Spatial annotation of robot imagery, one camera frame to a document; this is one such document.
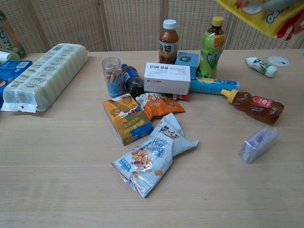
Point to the white cardboard box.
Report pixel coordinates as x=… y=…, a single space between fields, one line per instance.
x=166 y=78

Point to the dark cola bottle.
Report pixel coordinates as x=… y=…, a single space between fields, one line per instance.
x=133 y=80

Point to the white blue peanut bag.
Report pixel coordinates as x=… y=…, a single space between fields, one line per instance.
x=142 y=166

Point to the green tea bottle yellow cap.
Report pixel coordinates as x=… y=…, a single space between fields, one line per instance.
x=209 y=59

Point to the white and green container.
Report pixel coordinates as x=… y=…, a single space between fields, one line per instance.
x=7 y=55

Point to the brown milk tea bottle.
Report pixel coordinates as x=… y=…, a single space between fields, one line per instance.
x=168 y=47

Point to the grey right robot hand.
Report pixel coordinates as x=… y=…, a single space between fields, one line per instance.
x=275 y=4

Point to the white round table grommet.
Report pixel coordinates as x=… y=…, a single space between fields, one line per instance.
x=281 y=61

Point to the blue cardboard box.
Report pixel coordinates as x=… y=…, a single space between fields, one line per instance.
x=12 y=71

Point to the small red box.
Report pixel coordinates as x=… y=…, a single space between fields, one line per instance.
x=184 y=97

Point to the orange snack pouch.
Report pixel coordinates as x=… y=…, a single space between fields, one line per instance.
x=161 y=107

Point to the yellow Lipo snack bag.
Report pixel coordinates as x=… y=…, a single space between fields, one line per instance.
x=259 y=21

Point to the beige perforated folding screen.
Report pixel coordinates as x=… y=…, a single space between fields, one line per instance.
x=133 y=23

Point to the amber honey squeeze bottle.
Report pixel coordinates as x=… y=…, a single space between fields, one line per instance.
x=256 y=107

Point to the yellow green blue carton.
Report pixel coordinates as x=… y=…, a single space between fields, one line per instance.
x=128 y=121

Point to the small white green-label bottle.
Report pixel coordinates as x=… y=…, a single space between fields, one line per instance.
x=261 y=66

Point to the clear plastic tape dispenser pack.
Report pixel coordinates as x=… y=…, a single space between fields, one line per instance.
x=259 y=145

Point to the blue tube package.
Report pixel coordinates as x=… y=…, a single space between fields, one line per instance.
x=213 y=88

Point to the clear plastic snack jar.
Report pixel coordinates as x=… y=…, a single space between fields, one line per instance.
x=112 y=78

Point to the long pale yellow sponge pack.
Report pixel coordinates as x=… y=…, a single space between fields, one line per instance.
x=47 y=73

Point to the small light blue box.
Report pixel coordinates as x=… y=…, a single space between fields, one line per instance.
x=187 y=60

